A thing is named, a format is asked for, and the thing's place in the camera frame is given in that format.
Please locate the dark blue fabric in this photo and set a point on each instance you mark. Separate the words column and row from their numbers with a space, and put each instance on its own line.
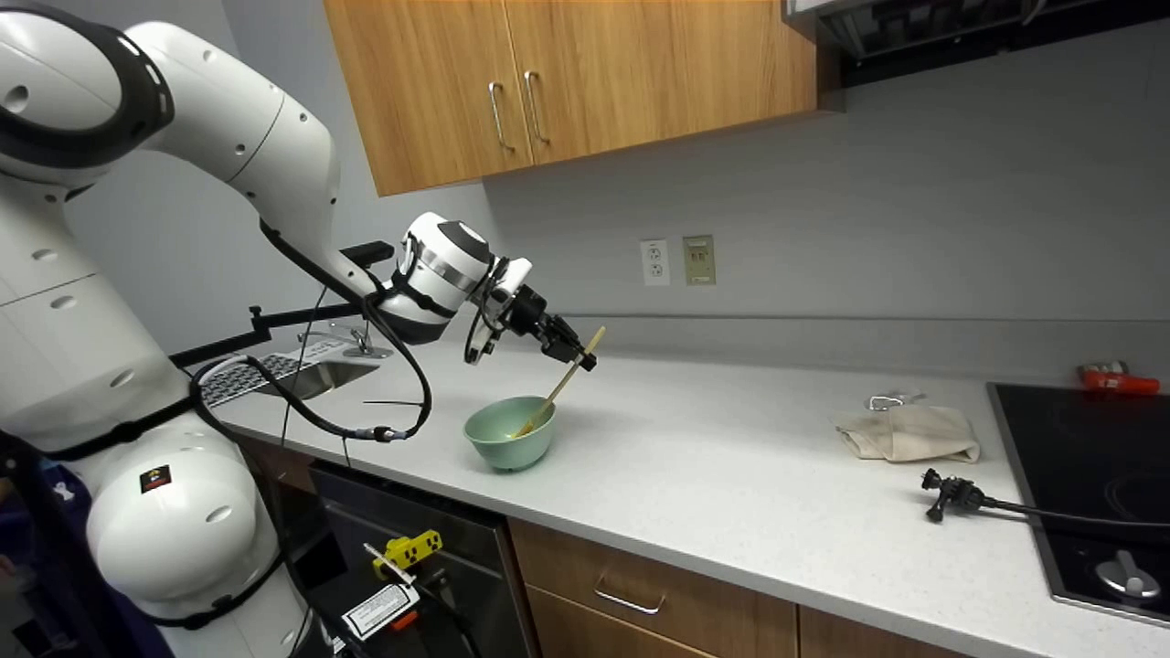
column 59, row 572

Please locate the black stereo camera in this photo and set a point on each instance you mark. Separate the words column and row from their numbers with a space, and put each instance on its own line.
column 372, row 254

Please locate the yellow black clamp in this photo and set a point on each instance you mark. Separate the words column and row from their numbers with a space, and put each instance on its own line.
column 406, row 550

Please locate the small white plastic piece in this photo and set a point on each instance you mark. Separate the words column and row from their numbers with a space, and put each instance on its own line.
column 899, row 399

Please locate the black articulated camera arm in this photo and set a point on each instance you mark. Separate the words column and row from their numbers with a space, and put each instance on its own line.
column 287, row 321

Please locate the mint green bowl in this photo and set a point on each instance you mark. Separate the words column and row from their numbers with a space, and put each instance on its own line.
column 507, row 444

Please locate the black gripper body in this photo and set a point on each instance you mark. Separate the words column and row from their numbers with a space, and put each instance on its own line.
column 533, row 317

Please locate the white wall power outlet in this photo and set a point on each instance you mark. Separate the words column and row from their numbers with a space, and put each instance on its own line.
column 655, row 264

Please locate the white red handheld device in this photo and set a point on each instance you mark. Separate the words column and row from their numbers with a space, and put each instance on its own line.
column 381, row 607

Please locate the beige crumpled cloth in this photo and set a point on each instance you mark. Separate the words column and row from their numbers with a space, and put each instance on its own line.
column 908, row 435

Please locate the dark range hood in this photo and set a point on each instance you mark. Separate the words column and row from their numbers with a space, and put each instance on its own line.
column 975, row 32

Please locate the small red object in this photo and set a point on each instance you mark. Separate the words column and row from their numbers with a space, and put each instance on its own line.
column 1118, row 383

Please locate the wooden base cabinet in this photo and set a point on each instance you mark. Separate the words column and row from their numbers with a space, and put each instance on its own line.
column 709, row 596

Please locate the black glass stovetop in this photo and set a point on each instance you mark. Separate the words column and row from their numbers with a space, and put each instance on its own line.
column 1083, row 476

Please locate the silver stove knob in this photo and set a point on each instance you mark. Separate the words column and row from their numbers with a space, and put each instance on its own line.
column 1127, row 577

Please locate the wooden wall cabinet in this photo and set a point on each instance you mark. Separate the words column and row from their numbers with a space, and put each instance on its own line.
column 661, row 60

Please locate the black dishwasher front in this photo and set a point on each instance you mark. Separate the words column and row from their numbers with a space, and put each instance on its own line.
column 478, row 572

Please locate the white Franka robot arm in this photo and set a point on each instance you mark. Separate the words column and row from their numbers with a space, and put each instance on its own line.
column 242, row 132

